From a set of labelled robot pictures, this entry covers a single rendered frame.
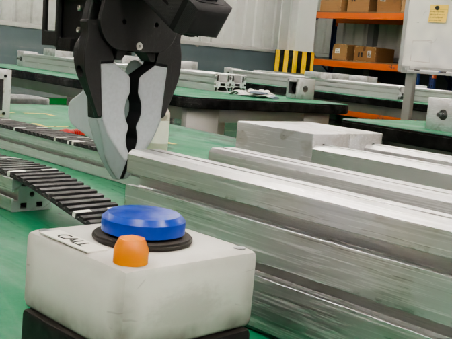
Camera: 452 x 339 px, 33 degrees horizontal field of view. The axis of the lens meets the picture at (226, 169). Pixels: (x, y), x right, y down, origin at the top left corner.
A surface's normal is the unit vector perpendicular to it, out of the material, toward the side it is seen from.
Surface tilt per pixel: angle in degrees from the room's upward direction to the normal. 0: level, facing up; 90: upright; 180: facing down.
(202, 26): 122
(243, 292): 90
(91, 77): 90
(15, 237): 0
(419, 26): 90
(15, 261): 0
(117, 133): 90
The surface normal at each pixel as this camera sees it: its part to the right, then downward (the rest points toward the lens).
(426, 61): -0.78, 0.02
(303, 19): 0.62, 0.16
